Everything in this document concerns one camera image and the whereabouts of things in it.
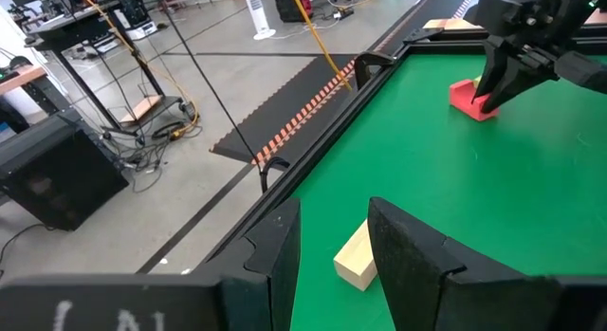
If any wooden shelf board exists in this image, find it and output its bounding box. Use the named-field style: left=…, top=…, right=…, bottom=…
left=119, top=94, right=163, bottom=124

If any wooden tabletop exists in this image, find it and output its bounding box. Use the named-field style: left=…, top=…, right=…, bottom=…
left=0, top=64, right=48, bottom=98

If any wooden table side board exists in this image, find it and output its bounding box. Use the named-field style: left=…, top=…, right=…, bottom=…
left=421, top=17, right=489, bottom=33

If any black red equipment case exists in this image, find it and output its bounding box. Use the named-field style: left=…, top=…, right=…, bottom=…
left=273, top=0, right=314, bottom=24

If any black curved frame bracket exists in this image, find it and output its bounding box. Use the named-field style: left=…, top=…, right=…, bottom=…
left=353, top=50, right=397, bottom=91

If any yellow cable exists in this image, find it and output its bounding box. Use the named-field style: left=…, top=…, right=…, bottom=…
left=288, top=0, right=355, bottom=93
left=73, top=0, right=200, bottom=138

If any white tower fan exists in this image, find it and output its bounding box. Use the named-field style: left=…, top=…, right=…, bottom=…
left=241, top=0, right=277, bottom=42

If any red bridge block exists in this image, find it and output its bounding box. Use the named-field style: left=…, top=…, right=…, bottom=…
left=449, top=79, right=500, bottom=122

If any black aluminium table frame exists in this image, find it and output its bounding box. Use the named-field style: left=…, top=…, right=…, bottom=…
left=193, top=26, right=607, bottom=280

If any black computer case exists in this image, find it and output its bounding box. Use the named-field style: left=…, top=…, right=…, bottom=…
left=0, top=107, right=130, bottom=232

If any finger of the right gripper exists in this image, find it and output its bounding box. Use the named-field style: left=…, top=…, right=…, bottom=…
left=471, top=35, right=511, bottom=100
left=479, top=60, right=554, bottom=115

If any long natural wooden block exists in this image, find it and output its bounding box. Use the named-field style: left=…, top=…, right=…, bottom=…
left=333, top=220, right=379, bottom=292

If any black floor cable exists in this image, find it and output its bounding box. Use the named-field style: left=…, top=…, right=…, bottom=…
left=0, top=221, right=53, bottom=280
left=101, top=121, right=200, bottom=194

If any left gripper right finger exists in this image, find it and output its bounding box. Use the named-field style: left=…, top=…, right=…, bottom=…
left=367, top=195, right=564, bottom=331

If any black orange-striped floor mat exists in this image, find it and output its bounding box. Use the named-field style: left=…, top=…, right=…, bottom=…
left=210, top=0, right=483, bottom=167

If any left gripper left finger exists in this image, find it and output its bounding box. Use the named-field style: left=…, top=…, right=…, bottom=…
left=198, top=196, right=303, bottom=331

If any black white machine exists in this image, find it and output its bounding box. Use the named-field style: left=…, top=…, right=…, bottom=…
left=113, top=0, right=158, bottom=41

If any black workbench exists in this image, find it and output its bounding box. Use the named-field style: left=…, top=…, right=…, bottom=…
left=23, top=0, right=200, bottom=138

